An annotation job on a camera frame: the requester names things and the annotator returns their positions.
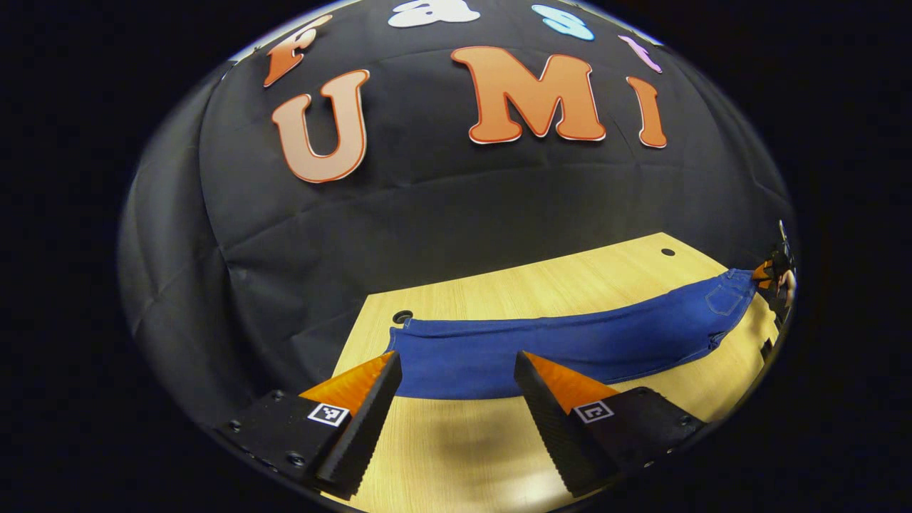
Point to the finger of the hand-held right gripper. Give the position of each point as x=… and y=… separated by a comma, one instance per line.
x=762, y=271

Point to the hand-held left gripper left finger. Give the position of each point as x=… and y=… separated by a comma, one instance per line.
x=367, y=427

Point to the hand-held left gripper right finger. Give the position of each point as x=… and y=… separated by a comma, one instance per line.
x=552, y=427

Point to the blue denim jeans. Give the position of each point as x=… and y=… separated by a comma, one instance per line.
x=570, y=342

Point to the black backdrop cloth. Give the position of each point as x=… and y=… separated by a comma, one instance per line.
x=427, y=228

